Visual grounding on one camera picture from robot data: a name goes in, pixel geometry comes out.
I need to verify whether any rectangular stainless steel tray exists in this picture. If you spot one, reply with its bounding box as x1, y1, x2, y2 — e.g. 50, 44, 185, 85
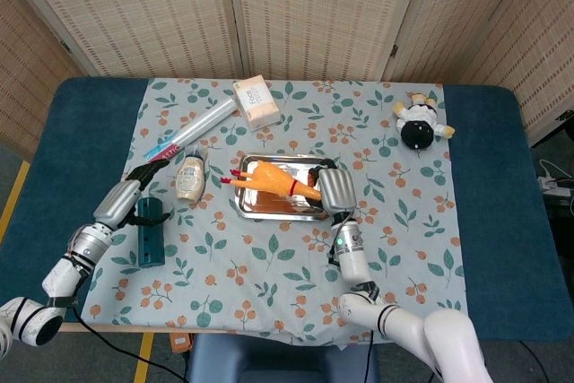
235, 152, 337, 222

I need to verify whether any blue felt table cover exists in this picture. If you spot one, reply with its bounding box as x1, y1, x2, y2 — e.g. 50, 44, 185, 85
0, 76, 567, 343

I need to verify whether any black white cow plush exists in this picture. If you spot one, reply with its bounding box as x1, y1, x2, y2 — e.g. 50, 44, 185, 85
392, 91, 457, 151

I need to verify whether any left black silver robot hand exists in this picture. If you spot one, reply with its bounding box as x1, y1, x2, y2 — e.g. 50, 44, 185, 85
91, 159, 172, 231

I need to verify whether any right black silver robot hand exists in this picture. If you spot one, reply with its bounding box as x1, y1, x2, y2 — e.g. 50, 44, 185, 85
308, 166, 359, 218

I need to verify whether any woven folding screen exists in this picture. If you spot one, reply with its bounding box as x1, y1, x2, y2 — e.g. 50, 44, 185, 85
0, 0, 574, 164

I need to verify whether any small orange box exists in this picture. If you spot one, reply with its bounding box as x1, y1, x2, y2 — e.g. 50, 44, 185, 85
169, 332, 192, 353

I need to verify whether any yellow rubber chicken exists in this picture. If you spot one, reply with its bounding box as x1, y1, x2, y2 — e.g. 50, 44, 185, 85
222, 161, 323, 202

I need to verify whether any teal cylinder with holes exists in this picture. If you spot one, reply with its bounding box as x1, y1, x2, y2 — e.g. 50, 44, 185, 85
136, 196, 166, 269

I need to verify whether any white power strip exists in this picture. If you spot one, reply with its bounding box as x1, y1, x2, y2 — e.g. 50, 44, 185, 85
537, 174, 573, 198

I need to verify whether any leaf and berry print tablecloth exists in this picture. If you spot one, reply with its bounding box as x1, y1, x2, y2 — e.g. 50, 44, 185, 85
80, 76, 471, 348

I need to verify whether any small cream sauce bottle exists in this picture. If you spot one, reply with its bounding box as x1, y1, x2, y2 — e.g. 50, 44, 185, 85
174, 145, 210, 204

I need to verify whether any plastic wrap roll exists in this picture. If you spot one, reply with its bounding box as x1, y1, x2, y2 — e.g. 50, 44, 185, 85
142, 96, 238, 169

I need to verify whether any black power cable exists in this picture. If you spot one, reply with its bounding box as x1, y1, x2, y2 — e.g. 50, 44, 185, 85
74, 306, 189, 383

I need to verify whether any blue padded chair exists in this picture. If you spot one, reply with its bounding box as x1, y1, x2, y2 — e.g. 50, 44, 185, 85
186, 332, 380, 383

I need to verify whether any pink white tissue box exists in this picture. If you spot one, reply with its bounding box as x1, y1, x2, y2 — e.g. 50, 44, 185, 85
231, 74, 283, 133

